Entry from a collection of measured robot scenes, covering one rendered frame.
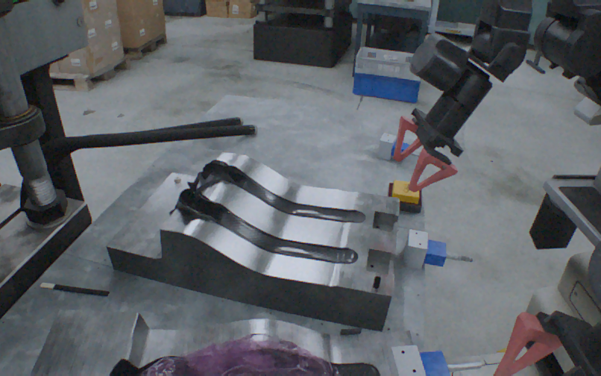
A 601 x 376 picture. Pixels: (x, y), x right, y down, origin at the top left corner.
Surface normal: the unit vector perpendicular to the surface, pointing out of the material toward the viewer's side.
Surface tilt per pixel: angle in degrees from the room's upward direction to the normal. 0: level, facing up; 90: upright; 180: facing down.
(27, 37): 90
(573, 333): 27
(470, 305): 0
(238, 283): 90
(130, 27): 90
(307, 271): 3
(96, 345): 0
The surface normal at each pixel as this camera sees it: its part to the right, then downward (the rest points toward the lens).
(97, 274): 0.04, -0.83
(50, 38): 0.97, 0.16
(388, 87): -0.25, 0.55
